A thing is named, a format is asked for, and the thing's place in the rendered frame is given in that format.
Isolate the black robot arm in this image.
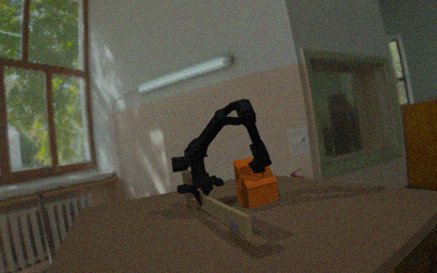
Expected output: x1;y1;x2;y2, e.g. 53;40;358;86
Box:
171;99;272;191

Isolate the long wooden rail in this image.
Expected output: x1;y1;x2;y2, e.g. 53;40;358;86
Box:
195;192;253;238

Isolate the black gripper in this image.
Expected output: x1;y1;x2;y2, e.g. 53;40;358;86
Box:
177;169;223;207

